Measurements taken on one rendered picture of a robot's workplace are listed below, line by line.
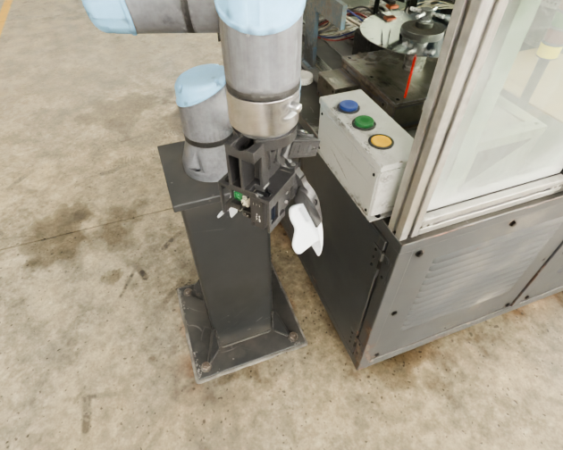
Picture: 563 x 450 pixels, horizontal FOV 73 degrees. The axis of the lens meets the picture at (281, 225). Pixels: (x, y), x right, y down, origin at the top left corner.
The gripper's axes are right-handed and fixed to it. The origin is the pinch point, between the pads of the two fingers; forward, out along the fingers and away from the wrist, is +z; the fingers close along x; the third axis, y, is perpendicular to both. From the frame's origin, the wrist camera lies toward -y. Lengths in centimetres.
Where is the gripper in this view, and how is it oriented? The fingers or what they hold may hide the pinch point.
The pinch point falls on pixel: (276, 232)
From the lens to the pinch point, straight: 57.3
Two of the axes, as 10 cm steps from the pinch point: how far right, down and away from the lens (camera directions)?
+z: 0.0, 6.8, 7.3
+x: 8.6, 3.7, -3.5
